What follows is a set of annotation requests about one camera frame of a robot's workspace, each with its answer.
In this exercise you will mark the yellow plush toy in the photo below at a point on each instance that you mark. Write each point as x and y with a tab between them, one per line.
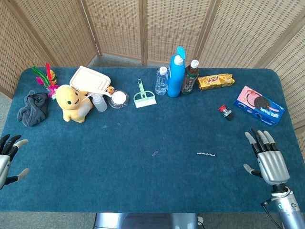
71	102

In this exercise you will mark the blue cookie box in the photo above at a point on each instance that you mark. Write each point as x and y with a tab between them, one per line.
259	105

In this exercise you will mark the white squeeze bottle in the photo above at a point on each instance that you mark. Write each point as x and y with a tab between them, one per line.
99	103

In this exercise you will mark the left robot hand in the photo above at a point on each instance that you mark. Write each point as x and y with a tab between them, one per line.
3	162

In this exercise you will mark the dark grey cloth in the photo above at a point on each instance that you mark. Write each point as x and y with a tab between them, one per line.
33	107

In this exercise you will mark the red emergency stop button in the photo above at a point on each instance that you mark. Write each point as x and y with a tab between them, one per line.
226	112

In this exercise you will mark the clear water bottle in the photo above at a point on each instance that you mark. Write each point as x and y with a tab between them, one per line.
161	81

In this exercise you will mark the silver paper clip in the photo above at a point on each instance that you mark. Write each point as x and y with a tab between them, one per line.
155	153

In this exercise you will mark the blue table mat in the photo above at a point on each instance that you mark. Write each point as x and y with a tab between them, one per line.
147	152

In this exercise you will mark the dark tea bottle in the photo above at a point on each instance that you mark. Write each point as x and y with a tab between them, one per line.
190	77

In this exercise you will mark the wicker folding screen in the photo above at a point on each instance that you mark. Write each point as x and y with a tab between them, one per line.
152	26

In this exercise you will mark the clear round container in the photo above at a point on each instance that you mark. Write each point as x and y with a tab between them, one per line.
118	98

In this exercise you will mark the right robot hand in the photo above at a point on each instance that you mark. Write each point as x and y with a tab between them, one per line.
272	164

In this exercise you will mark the blue detergent bottle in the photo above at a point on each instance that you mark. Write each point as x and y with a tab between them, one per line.
176	74

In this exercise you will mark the green small brush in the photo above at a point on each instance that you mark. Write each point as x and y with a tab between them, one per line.
143	96

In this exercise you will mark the yellow cracker package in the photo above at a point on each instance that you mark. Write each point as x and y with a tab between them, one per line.
215	81

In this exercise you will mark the colourful feather shuttlecock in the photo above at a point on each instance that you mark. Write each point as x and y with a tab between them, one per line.
47	78

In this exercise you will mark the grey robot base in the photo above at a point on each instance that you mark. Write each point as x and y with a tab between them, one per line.
145	220

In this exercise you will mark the beige lunch box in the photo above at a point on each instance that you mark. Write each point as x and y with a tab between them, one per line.
89	80

